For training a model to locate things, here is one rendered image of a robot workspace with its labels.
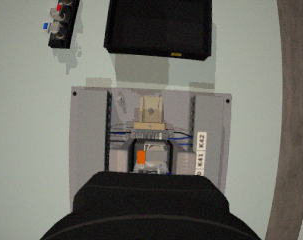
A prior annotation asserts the grey mounting plate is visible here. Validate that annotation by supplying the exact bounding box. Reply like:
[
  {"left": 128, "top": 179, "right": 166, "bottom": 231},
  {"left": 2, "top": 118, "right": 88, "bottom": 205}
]
[{"left": 69, "top": 87, "right": 232, "bottom": 213}]

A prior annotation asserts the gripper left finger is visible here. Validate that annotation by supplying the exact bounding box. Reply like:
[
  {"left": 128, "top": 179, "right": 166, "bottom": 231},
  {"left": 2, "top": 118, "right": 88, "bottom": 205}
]
[{"left": 109, "top": 138, "right": 137, "bottom": 172}]

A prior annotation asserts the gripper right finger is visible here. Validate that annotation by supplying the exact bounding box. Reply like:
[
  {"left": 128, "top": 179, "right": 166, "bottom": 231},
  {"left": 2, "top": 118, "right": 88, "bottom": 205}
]
[{"left": 167, "top": 140, "right": 197, "bottom": 175}]

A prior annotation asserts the black rectangular tray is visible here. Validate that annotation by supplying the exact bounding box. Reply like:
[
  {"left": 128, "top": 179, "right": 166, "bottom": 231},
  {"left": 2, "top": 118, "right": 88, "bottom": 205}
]
[{"left": 103, "top": 0, "right": 212, "bottom": 61}]

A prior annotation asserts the grey relay with orange button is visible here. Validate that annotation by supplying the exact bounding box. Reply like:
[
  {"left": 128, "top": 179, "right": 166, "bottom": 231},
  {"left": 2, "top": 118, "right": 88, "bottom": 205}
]
[{"left": 134, "top": 138, "right": 170, "bottom": 172}]

